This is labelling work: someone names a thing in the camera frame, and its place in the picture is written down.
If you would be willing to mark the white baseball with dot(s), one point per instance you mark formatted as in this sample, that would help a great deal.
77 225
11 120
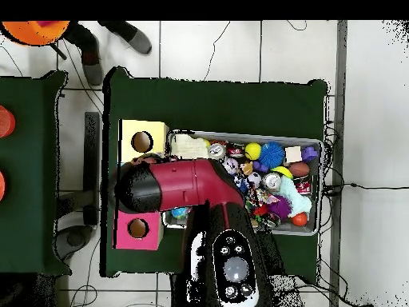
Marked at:
230 165

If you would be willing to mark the black upright panel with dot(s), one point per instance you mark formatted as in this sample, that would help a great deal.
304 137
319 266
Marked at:
91 144

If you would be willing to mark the person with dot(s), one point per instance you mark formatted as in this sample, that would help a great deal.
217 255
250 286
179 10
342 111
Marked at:
91 64

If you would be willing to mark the side table with green cloth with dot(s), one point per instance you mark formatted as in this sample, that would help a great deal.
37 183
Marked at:
28 144

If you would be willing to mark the black rod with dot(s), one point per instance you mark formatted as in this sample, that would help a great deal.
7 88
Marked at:
59 52

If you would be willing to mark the brown toy football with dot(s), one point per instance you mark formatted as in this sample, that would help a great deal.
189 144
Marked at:
299 169

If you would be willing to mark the orange ball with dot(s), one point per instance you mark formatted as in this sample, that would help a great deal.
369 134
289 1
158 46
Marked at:
1 185

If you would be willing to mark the wooden box with three holes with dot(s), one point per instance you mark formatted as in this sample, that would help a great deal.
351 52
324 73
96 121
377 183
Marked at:
153 240

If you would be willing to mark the orange plush toy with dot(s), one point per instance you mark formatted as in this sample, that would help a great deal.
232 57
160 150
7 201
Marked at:
246 168

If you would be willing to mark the cream waffle cloth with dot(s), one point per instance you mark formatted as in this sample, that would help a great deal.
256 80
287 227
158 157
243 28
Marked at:
188 147

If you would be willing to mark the orange ridged cup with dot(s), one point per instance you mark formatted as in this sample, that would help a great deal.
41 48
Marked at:
6 121

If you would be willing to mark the mint knitted cloth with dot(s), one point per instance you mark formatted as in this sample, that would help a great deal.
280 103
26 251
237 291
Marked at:
294 195

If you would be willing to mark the opened silver drink can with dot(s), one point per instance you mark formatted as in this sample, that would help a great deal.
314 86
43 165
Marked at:
217 151

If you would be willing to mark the blue spiky ball with eyes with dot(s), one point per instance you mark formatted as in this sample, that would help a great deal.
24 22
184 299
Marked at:
271 154

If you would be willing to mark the purple spiky rubber ball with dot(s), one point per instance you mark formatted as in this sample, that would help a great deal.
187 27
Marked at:
279 207

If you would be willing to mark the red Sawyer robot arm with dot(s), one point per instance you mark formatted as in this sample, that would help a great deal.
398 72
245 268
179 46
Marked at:
191 185

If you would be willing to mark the plain wooden block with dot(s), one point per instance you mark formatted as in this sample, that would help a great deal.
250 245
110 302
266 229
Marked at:
293 154

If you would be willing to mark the large orange round object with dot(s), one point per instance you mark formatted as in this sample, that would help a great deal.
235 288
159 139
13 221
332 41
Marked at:
32 32

